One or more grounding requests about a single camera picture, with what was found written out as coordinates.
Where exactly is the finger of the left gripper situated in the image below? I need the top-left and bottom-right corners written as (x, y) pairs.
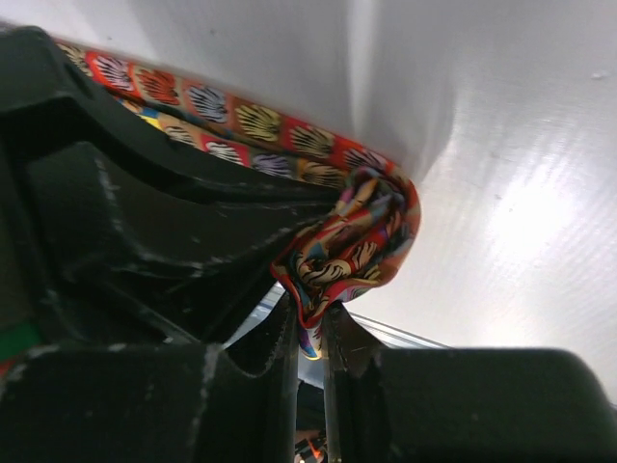
top-left (1, 28), bottom-right (337, 343)

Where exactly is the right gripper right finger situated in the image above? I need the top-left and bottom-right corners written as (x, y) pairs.
top-left (322, 306), bottom-right (616, 462)

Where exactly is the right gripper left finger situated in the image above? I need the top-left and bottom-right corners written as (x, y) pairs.
top-left (1, 296), bottom-right (297, 462)

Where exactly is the colourful patterned tie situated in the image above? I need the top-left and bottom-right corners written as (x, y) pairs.
top-left (62, 43), bottom-right (420, 360)

